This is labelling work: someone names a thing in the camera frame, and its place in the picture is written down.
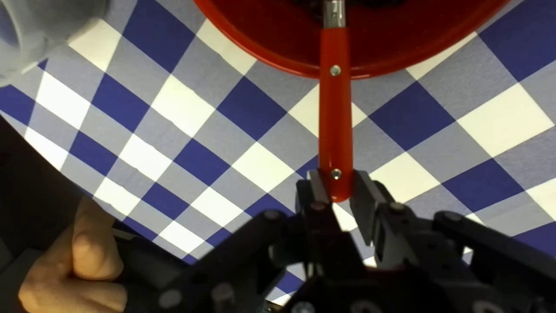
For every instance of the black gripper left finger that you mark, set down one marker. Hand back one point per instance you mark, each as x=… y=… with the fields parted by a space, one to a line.
x=254 y=261

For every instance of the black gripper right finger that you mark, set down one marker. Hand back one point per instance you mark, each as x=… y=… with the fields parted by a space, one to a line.
x=440 y=261

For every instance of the red plastic bowl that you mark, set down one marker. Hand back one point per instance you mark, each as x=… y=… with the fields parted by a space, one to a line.
x=261 y=35

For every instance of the clear plastic jug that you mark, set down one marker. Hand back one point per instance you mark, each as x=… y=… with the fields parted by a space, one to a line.
x=40 y=28

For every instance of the person's bare hand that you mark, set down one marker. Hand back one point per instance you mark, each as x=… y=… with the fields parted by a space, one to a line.
x=87 y=272

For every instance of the blue white checkered tablecloth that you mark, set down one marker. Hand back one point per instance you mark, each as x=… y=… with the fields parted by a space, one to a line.
x=202 y=162

